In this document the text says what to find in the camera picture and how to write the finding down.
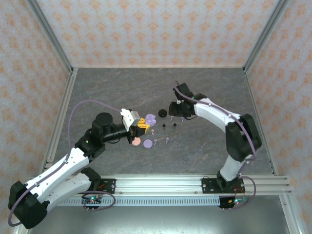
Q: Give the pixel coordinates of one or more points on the purple earbud charging case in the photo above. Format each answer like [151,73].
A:
[151,118]
[147,143]

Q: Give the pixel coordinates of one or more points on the pink earbud charging case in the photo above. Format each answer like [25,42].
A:
[136,142]

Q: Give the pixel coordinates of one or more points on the black earbud charging case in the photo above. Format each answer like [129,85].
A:
[162,112]

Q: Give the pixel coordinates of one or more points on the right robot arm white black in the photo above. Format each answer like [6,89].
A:
[212,112]

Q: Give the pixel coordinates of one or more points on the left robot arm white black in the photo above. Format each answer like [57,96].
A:
[61,165]

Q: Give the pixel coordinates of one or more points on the controller board with LED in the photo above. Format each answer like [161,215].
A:
[230,202]
[92,201]

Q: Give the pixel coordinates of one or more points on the grey metal sheet panel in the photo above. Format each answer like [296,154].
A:
[158,221]

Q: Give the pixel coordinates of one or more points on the aluminium table edge rail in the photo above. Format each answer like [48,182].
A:
[67,95]
[252,95]

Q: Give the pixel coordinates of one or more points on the wide aluminium mounting rail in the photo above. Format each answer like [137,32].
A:
[158,185]

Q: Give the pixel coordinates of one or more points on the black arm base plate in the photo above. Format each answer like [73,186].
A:
[208,186]
[109,186]

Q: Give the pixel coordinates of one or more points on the aluminium frame post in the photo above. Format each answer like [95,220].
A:
[266,34]
[50,34]

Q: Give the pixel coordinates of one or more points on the short aluminium frame rail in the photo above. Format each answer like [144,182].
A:
[20,231]
[290,217]

